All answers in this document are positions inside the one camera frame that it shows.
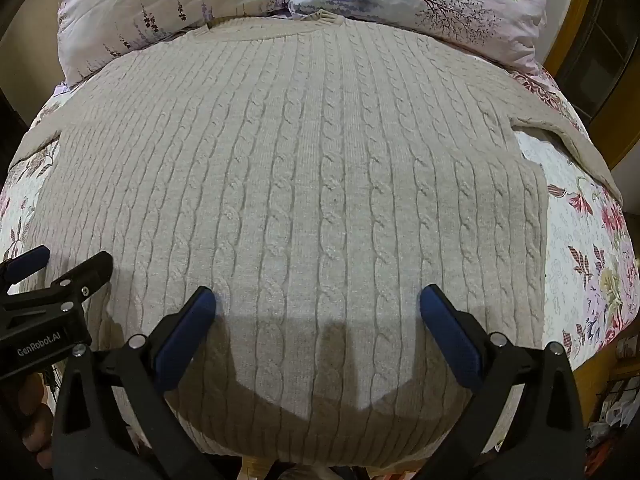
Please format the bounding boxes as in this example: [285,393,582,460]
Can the yellow wooden cabinet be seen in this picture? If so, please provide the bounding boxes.
[542,0,640,171]

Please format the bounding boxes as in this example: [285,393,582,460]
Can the beige cable-knit sweater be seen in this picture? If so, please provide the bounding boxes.
[10,10,626,471]

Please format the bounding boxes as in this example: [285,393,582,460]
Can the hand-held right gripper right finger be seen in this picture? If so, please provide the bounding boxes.
[419,284,586,480]

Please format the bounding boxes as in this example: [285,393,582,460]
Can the white crumpled papers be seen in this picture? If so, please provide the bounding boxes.
[585,375,640,456]

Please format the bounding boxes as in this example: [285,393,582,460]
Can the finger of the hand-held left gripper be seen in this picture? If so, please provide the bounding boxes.
[0,245,51,292]
[0,251,114,318]

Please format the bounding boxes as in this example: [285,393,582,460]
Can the floral bed sheet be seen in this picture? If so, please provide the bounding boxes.
[0,67,640,366]

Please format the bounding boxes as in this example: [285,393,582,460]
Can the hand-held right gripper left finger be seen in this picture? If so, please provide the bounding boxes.
[52,286,236,480]

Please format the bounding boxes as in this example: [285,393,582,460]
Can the person's left hand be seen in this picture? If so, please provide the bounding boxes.
[17,372,57,468]

